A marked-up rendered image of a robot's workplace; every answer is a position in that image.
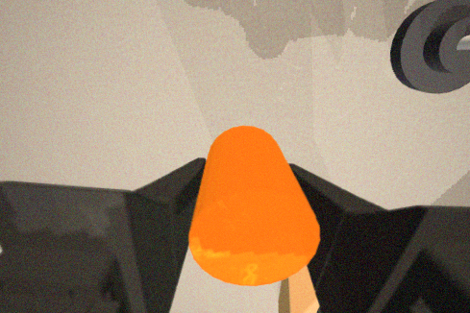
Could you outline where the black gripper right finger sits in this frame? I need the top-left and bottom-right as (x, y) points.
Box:
(288, 163), (470, 313)

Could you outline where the orange knob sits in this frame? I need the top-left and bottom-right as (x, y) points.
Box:
(189, 126), (320, 286)

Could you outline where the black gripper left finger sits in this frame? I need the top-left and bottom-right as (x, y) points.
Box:
(0, 157), (206, 313)

